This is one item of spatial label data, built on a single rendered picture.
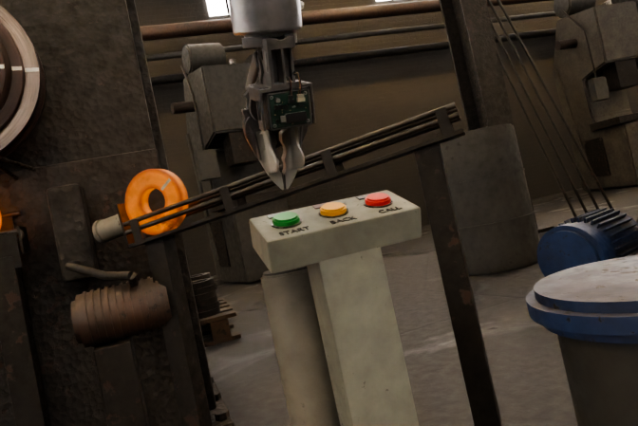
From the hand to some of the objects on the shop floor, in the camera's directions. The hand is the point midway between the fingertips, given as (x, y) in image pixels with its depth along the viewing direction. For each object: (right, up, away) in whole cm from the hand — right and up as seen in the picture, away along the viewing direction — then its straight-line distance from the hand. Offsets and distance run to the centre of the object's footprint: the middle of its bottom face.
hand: (282, 178), depth 78 cm
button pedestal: (+20, -64, +2) cm, 67 cm away
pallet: (-105, -99, +244) cm, 283 cm away
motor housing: (-30, -76, +48) cm, 95 cm away
